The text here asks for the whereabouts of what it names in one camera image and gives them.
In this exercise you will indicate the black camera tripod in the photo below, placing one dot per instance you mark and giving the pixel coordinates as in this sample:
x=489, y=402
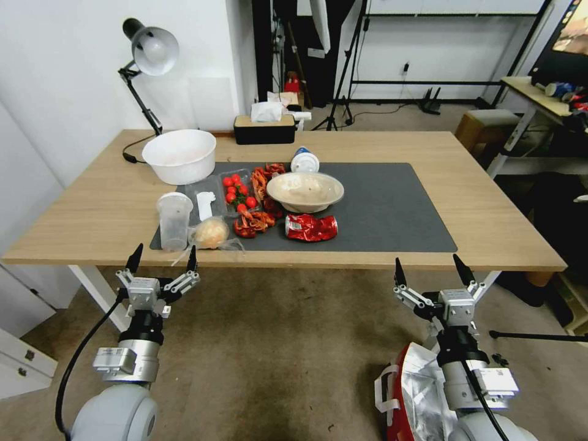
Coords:
x=342, y=82

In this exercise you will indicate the large white plastic bowl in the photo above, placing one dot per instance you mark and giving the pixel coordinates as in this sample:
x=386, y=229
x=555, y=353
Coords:
x=181, y=156

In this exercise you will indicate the clear plastic tomato tray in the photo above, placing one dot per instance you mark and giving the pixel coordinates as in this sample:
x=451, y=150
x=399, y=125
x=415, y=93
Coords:
x=245, y=179

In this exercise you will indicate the beige paper bowl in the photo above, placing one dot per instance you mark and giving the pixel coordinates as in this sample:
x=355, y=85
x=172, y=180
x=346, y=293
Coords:
x=305, y=190

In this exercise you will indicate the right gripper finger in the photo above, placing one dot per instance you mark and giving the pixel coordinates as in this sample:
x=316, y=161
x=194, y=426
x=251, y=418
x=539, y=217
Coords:
x=399, y=273
x=464, y=268

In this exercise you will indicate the white paper cup blue rim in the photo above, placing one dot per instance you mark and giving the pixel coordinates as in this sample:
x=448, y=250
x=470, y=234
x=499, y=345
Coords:
x=304, y=161

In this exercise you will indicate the pale bread bun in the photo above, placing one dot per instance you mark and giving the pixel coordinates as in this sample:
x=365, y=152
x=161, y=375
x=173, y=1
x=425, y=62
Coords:
x=211, y=232

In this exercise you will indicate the white reflector panel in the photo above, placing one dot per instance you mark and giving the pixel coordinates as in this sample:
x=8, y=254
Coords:
x=320, y=23

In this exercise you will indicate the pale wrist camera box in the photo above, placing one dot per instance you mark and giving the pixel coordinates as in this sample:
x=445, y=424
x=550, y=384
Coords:
x=456, y=308
x=143, y=293

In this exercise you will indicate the black wifi router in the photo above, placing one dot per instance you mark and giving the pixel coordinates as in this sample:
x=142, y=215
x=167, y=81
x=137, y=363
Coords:
x=431, y=103

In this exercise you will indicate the white tissue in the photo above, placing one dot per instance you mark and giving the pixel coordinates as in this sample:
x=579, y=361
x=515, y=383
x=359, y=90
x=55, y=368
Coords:
x=265, y=111

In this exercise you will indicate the red crayfish shell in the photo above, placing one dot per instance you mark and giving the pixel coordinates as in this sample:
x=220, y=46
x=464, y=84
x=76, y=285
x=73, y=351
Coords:
x=258, y=183
x=274, y=168
x=252, y=224
x=273, y=207

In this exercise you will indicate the red box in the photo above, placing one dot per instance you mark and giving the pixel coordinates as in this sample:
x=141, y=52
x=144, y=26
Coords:
x=294, y=85

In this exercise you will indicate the black tissue box wooden lid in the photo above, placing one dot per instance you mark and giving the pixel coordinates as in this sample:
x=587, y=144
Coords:
x=264, y=132

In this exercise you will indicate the black monitor screen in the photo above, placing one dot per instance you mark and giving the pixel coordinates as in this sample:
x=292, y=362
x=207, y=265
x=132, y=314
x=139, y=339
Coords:
x=560, y=59

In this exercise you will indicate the wooden stool grey cushion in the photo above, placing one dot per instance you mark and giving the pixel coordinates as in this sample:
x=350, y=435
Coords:
x=491, y=120

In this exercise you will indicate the clear plastic container lid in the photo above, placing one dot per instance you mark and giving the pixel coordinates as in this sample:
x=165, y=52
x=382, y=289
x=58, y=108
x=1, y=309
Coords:
x=190, y=193

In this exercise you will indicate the black and silver desk lamp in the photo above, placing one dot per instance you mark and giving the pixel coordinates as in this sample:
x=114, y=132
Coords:
x=156, y=48

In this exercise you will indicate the clear plastic bag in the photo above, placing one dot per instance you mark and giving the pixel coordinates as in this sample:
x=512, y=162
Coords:
x=234, y=245

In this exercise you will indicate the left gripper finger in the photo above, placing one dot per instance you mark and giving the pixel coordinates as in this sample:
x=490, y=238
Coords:
x=135, y=262
x=191, y=262

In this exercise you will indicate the black tripod leg rod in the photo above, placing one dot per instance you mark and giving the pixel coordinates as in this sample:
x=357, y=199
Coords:
x=537, y=336

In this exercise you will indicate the small black screws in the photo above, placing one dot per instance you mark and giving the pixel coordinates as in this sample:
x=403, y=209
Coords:
x=500, y=359

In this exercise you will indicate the red silver food delivery bag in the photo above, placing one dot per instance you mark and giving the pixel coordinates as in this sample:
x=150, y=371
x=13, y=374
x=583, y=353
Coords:
x=413, y=399

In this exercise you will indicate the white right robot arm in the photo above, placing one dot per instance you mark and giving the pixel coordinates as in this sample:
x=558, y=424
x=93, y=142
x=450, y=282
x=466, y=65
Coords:
x=494, y=381

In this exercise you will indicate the dark grey table mat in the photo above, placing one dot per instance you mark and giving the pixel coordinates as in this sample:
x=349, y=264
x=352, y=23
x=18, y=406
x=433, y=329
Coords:
x=390, y=206

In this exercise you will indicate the crushed red drink can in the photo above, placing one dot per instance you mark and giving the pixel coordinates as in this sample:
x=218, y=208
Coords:
x=312, y=228

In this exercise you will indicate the clear plastic cup with lid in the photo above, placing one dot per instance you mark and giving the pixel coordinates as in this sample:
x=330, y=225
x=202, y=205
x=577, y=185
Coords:
x=173, y=220

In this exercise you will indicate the wooden broom stick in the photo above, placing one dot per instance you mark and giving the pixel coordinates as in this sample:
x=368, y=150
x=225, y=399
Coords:
x=301, y=69

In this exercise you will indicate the black office chair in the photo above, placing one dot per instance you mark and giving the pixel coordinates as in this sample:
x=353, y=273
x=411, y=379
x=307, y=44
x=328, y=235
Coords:
x=551, y=220

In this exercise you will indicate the white drawer cabinet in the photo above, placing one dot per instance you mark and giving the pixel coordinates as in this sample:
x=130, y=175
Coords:
x=23, y=349

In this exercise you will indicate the wooden table with white legs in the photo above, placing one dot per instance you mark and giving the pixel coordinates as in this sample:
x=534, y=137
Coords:
x=459, y=183

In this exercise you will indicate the black metal rack frame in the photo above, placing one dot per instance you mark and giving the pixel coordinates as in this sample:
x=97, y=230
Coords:
x=436, y=83

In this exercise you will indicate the wooden side desk white frame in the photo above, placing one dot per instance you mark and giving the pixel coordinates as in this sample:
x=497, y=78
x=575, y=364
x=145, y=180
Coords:
x=528, y=94

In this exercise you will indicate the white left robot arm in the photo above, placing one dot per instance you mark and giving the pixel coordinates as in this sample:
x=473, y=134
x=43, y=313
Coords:
x=117, y=413

